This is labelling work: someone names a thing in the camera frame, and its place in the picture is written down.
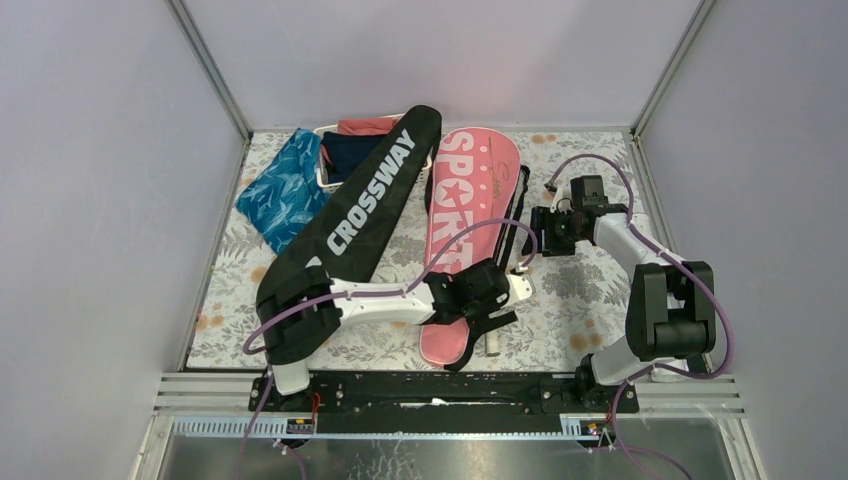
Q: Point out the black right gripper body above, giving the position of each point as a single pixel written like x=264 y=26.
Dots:
x=560 y=237

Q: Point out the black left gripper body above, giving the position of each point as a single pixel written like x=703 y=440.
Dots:
x=475 y=315

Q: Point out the pink racket white grip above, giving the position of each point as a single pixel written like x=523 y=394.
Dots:
x=492 y=344

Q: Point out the pink racket bag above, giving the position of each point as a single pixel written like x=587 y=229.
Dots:
x=472 y=187

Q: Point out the black Crossway racket bag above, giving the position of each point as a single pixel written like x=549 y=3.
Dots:
x=348 y=236

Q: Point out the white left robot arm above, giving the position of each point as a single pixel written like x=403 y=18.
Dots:
x=299 y=313

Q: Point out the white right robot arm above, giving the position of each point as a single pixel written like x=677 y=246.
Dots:
x=669 y=316

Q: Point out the floral table mat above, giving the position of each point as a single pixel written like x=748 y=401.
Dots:
x=578 y=308

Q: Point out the white perforated plastic basket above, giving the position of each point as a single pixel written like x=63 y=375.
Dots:
x=323 y=174

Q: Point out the navy folded clothing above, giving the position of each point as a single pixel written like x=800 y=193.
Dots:
x=344 y=153

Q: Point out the coral folded clothing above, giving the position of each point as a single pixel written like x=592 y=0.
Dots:
x=376 y=126

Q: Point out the blue patterned cloth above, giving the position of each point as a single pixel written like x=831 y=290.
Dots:
x=285 y=196

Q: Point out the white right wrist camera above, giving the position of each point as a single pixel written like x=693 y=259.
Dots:
x=561 y=199

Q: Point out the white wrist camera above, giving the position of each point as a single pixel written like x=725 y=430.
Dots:
x=521 y=288
x=561 y=199

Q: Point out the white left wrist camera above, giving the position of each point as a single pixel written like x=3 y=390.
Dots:
x=521 y=288

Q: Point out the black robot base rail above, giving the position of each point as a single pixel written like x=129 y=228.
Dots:
x=428 y=402

